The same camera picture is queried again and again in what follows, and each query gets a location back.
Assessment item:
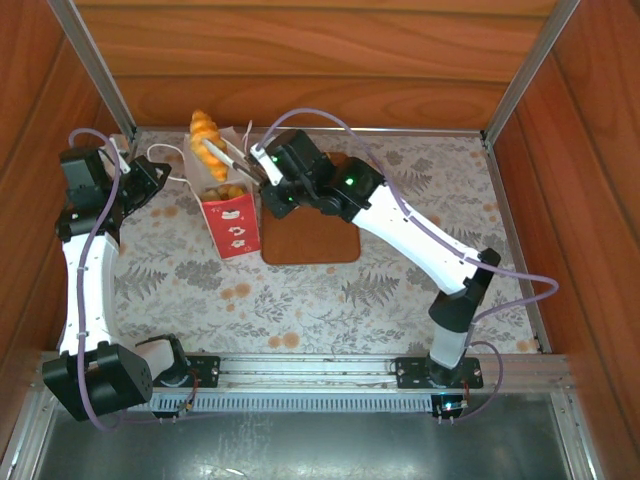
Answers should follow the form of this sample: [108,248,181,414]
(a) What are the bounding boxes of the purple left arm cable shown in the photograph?
[68,128,194,434]

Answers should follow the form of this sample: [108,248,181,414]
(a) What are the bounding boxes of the grey slotted cable duct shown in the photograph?
[49,392,556,414]

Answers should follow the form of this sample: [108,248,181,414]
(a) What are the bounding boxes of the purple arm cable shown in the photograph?
[258,108,560,424]
[68,128,194,434]

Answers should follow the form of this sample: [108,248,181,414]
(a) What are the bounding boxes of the circuit board with green light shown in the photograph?
[432,393,471,419]

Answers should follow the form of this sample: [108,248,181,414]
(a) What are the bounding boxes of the white and red paper bag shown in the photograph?
[147,119,263,261]

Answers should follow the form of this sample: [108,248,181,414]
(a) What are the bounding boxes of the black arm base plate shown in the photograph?
[394,355,485,390]
[152,354,221,389]

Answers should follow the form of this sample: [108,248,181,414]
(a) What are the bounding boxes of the shiny metal sheet panel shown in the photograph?
[29,409,576,480]

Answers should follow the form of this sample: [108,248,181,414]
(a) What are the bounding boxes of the floral tablecloth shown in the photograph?
[62,130,544,354]

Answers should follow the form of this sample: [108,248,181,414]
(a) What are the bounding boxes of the metal tongs with white tips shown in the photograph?
[199,137,264,184]

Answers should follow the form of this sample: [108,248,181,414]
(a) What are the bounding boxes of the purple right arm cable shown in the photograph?
[258,108,560,424]

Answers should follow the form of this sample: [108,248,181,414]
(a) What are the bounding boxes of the aluminium frame post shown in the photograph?
[482,0,582,144]
[47,0,137,144]

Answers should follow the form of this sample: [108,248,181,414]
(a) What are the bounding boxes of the brown tray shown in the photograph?
[260,151,362,266]

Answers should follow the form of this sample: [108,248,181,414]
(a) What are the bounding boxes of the aluminium front rail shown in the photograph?
[32,351,571,391]

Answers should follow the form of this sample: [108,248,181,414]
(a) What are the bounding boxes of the large golden fake croissant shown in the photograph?
[189,109,232,184]

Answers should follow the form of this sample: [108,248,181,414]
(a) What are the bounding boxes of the aluminium table edge rail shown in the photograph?
[134,126,486,135]
[480,130,554,354]

